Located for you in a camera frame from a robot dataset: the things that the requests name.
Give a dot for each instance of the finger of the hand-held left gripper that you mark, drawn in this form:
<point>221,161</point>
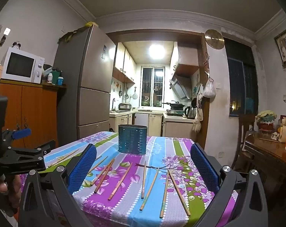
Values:
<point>21,134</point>
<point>27,155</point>

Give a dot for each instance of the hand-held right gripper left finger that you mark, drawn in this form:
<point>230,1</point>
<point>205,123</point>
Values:
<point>82,167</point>

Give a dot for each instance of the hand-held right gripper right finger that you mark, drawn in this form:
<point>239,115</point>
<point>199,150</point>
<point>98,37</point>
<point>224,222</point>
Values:
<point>204,167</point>

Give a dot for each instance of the bunch of wooden chopsticks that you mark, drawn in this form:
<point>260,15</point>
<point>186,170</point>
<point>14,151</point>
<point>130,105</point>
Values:
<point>120,181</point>

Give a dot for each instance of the blue metal utensil holder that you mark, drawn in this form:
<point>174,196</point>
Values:
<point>132,139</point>

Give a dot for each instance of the person's left hand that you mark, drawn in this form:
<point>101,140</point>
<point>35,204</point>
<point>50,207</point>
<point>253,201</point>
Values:
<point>13,191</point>

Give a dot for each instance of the orange wooden cabinet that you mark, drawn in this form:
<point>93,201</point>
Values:
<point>32,113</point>

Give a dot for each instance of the hanging pale cloth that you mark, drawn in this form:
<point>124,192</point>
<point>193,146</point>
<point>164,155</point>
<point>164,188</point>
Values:
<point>197,121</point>

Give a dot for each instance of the white microwave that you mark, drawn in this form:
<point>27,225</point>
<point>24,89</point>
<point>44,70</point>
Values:
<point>20,65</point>

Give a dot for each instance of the electric kettle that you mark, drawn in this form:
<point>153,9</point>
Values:
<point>190,112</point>

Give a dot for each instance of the wooden chair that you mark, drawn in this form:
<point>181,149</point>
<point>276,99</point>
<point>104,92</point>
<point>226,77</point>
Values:
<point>245,125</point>

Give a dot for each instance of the white pill bottle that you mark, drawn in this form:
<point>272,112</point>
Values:
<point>50,78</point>

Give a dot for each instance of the gas stove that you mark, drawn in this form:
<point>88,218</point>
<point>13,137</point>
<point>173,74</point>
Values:
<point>175,112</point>

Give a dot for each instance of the blue lidded jar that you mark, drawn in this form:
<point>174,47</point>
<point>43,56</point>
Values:
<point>60,81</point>

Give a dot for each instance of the black hanging ladle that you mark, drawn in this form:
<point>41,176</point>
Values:
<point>194,102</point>

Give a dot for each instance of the green container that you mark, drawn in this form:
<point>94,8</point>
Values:
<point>55,78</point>

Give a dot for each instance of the beige base cabinets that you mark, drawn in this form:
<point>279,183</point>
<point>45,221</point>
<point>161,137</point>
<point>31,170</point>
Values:
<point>154,124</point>

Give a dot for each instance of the wooden side table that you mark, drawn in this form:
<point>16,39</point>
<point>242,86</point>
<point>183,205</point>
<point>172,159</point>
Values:
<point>268,149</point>

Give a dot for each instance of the floral striped tablecloth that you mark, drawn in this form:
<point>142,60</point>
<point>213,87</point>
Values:
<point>153,215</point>

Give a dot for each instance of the black wok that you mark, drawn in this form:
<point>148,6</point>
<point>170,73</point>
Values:
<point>175,104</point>

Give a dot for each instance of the kitchen faucet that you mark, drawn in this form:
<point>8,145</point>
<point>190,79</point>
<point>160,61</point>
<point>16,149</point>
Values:
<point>113,104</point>

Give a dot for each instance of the rice cooker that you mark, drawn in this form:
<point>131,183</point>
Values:
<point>124,107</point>

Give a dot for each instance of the twin-bell alarm clock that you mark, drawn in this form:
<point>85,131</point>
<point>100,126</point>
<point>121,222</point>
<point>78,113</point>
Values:
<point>16,45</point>

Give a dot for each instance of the white plastic bag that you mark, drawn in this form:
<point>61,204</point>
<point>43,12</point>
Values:
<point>209,89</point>

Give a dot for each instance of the steel range hood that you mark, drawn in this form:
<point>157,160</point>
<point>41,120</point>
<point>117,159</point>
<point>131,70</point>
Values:
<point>179,87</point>

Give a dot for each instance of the brown refrigerator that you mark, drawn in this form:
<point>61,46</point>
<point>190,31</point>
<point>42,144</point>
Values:
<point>86,80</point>

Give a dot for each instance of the brown paper bag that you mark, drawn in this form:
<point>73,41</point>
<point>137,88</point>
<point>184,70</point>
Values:
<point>285,126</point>

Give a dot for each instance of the dark room window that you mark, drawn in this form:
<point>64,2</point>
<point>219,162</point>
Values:
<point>242,80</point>

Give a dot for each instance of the barred kitchen window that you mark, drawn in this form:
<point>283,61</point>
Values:
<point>153,86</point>

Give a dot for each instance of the dark green cloth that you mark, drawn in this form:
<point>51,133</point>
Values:
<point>68,36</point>

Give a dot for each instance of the kitchen ceiling lamp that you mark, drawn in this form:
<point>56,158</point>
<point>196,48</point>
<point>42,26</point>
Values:
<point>156,51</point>

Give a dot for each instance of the yellow bag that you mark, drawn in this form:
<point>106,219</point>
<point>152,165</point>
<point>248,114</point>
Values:
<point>91,24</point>

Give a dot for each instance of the framed elephant picture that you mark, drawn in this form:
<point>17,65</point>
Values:
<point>285,47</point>

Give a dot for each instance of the wall cabinet above hood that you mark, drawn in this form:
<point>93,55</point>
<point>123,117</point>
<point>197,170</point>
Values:
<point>185,59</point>

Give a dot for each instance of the beige wall cabinets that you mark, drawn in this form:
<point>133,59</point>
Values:
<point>123,61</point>

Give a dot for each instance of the gold wall clock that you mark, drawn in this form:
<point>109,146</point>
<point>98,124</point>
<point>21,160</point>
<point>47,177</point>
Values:
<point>214,39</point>

